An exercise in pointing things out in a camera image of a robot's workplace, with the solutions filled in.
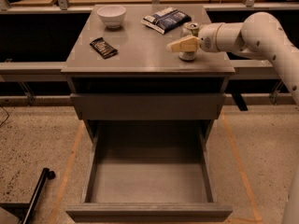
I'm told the grey drawer cabinet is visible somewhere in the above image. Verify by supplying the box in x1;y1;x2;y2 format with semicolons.
62;5;235;137

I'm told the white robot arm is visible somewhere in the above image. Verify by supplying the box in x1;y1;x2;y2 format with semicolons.
166;12;299;104

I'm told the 7up soda can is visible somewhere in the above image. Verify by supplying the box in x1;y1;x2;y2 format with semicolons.
178;21;199;62

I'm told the blue white chip bag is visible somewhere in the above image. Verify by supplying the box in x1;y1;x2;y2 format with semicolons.
141;7;192;35

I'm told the open grey middle drawer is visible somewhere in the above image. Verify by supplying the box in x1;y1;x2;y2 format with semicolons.
66;120;232;222

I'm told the white ceramic bowl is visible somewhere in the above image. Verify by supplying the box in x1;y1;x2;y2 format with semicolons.
97;5;126;29

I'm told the dark brown snack bar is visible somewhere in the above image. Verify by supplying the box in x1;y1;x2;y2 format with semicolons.
90;37;118;59

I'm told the grey metal rail shelf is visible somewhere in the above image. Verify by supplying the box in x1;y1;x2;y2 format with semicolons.
0;60;278;82

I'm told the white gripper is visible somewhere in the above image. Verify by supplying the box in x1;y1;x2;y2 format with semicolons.
166;22;223;52

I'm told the black chair leg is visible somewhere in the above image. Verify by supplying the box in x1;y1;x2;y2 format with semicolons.
18;167;56;224

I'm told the black cable on floor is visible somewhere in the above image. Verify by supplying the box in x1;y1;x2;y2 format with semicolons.
0;105;10;128

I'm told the closed grey top drawer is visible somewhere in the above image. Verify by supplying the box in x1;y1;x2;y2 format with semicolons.
70;93;225;120

